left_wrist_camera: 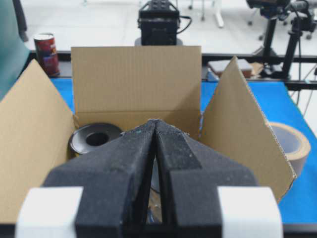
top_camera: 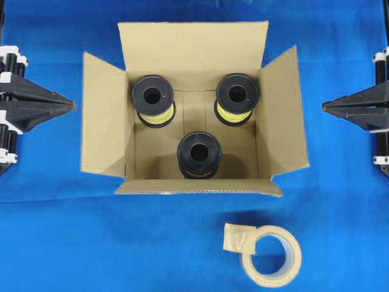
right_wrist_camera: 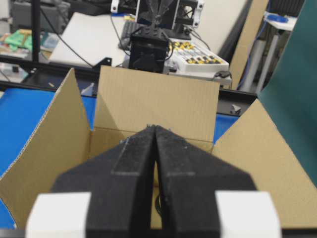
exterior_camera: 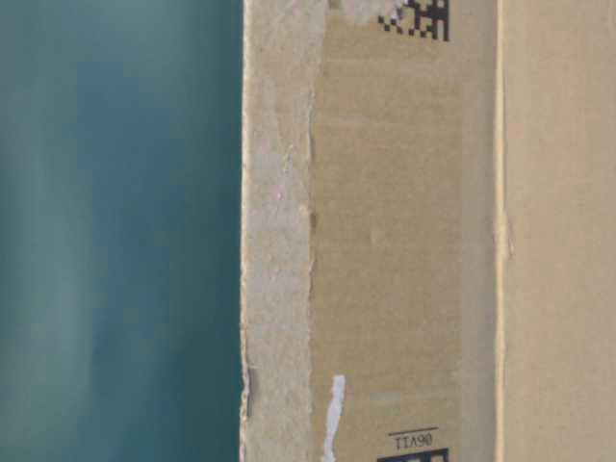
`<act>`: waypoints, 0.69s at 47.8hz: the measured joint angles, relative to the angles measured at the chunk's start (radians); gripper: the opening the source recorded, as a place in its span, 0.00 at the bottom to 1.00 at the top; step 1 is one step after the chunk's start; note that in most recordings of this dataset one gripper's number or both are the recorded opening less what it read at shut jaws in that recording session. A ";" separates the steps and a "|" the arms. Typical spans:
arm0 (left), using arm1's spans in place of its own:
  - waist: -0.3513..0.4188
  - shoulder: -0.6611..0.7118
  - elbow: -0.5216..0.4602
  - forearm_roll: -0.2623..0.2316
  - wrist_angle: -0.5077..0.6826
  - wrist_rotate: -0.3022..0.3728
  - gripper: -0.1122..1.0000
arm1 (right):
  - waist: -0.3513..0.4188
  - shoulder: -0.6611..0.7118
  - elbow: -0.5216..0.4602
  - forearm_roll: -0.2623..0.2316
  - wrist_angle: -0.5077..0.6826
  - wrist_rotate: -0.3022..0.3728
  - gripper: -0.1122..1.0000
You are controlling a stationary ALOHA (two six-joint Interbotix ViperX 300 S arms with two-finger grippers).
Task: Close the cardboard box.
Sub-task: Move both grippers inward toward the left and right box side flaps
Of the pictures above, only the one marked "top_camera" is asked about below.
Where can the yellow wire spool, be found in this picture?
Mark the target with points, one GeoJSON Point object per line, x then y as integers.
{"type": "Point", "coordinates": [153, 98]}
{"type": "Point", "coordinates": [236, 97]}

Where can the black spool, front centre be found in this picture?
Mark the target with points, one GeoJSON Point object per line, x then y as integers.
{"type": "Point", "coordinates": [199, 155]}

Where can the blue table cloth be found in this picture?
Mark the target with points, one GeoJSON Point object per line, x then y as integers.
{"type": "Point", "coordinates": [64, 230]}

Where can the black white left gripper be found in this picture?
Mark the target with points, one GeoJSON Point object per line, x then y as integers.
{"type": "Point", "coordinates": [20, 117]}

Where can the yellow wire spool, left rear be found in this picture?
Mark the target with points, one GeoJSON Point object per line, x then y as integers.
{"type": "Point", "coordinates": [153, 98]}

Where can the yellow wire spool, right rear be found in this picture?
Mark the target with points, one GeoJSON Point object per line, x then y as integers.
{"type": "Point", "coordinates": [236, 97]}

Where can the brown cardboard box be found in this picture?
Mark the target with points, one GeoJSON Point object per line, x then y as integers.
{"type": "Point", "coordinates": [193, 57]}

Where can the beige packing tape roll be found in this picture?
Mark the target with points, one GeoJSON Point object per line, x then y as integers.
{"type": "Point", "coordinates": [276, 267]}

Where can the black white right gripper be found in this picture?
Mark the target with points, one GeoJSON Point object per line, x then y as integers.
{"type": "Point", "coordinates": [370, 119]}

